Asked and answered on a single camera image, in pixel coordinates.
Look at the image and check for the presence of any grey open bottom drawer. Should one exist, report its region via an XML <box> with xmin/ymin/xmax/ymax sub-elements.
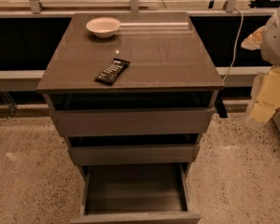
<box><xmin>70</xmin><ymin>163</ymin><xmax>201</xmax><ymax>224</ymax></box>

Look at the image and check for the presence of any black rxbar chocolate bar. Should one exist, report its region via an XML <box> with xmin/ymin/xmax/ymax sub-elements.
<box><xmin>95</xmin><ymin>58</ymin><xmax>130</xmax><ymax>85</ymax></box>

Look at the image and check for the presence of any grey drawer cabinet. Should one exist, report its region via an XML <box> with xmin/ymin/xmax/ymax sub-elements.
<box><xmin>35</xmin><ymin>11</ymin><xmax>229</xmax><ymax>224</ymax></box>

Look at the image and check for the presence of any grey middle drawer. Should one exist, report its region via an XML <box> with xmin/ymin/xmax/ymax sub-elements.
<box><xmin>68</xmin><ymin>133</ymin><xmax>200</xmax><ymax>166</ymax></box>

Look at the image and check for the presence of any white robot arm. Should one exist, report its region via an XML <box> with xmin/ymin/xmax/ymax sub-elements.
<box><xmin>241</xmin><ymin>7</ymin><xmax>280</xmax><ymax>129</ymax></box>

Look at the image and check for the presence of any grey top drawer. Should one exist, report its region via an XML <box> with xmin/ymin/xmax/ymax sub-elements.
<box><xmin>48</xmin><ymin>91</ymin><xmax>217</xmax><ymax>137</ymax></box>

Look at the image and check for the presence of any white bowl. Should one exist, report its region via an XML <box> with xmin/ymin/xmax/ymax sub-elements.
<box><xmin>86</xmin><ymin>17</ymin><xmax>121</xmax><ymax>38</ymax></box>

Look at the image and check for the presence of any grey metal railing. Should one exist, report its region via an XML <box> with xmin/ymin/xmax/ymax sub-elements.
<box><xmin>0</xmin><ymin>0</ymin><xmax>280</xmax><ymax>92</ymax></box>

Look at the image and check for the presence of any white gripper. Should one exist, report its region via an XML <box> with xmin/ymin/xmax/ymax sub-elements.
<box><xmin>241</xmin><ymin>26</ymin><xmax>280</xmax><ymax>129</ymax></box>

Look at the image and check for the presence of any white cable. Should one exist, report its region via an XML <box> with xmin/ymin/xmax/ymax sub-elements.
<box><xmin>221</xmin><ymin>7</ymin><xmax>245</xmax><ymax>82</ymax></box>

